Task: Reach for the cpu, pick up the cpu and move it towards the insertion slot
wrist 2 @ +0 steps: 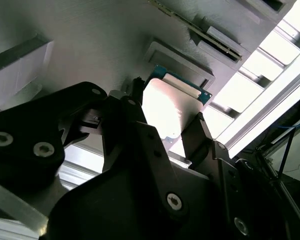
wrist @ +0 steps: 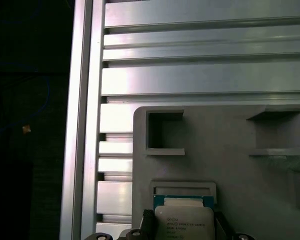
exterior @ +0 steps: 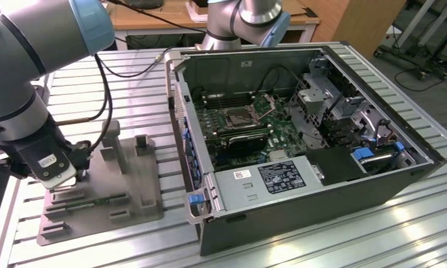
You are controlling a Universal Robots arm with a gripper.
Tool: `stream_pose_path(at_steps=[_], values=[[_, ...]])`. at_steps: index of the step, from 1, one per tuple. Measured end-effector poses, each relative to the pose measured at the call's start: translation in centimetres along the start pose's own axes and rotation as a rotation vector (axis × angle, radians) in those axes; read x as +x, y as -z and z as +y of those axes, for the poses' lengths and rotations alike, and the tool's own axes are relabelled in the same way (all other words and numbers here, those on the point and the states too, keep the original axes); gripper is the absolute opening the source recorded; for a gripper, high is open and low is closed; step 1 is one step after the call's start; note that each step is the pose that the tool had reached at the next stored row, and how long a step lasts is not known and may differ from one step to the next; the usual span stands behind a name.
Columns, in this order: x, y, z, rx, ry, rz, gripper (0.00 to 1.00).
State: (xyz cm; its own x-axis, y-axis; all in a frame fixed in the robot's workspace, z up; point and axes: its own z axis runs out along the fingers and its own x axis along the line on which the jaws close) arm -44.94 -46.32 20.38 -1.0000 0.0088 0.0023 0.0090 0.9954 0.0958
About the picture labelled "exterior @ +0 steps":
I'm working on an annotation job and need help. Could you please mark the green motherboard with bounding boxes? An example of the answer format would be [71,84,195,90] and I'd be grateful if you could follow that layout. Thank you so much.
[191,92,307,171]

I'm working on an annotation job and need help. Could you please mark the black open PC case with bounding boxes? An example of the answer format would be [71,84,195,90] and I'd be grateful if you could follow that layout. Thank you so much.
[163,41,447,257]

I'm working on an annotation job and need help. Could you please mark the metal socket cover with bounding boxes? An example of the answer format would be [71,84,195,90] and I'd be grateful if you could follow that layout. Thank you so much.
[248,94,279,118]

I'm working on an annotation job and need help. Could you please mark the green RAM stick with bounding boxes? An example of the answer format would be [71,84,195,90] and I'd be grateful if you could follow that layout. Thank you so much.
[61,195,116,209]

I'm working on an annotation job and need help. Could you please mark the small cardboard box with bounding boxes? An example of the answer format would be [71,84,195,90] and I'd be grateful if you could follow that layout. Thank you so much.
[188,0,210,22]

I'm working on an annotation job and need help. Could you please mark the blue disk carrier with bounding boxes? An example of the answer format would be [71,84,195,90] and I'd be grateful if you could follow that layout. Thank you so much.
[352,142,403,168]

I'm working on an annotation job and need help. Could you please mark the wooden desk with white frame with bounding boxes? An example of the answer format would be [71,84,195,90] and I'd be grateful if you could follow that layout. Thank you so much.
[107,0,322,51]

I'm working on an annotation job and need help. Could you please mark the black wheeled equipment stand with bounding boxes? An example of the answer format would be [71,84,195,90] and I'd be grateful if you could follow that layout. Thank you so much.
[372,0,447,82]

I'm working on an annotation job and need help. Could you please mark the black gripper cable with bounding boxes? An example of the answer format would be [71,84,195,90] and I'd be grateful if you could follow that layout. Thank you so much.
[72,52,115,171]

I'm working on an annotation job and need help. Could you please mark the black drive bay cover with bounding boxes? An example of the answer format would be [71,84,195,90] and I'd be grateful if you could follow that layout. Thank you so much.
[304,146,370,186]

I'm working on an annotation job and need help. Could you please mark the grey parts rack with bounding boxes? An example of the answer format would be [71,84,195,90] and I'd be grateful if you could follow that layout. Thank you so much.
[35,119,164,246]

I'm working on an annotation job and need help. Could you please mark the grey power supply unit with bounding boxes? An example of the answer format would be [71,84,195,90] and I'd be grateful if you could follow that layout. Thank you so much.
[212,155,327,212]

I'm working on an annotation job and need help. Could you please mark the black graphics card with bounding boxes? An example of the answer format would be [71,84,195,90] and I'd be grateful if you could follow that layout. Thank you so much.
[208,127,270,160]

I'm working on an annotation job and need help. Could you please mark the CPU socket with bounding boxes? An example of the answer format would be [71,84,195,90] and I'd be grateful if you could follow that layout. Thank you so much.
[223,107,263,130]

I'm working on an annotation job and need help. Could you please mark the wooden cabinet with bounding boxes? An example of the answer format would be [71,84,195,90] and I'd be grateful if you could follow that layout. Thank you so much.
[311,0,407,60]

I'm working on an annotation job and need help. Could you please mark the grey metal drive cage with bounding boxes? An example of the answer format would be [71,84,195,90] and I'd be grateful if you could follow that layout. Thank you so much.
[288,57,378,149]

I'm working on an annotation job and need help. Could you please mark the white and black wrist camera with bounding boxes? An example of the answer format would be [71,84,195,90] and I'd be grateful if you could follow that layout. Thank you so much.
[20,144,79,191]

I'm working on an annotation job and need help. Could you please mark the silver chipset heatsink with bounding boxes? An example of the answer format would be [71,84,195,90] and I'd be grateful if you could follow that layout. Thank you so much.
[267,150,290,161]

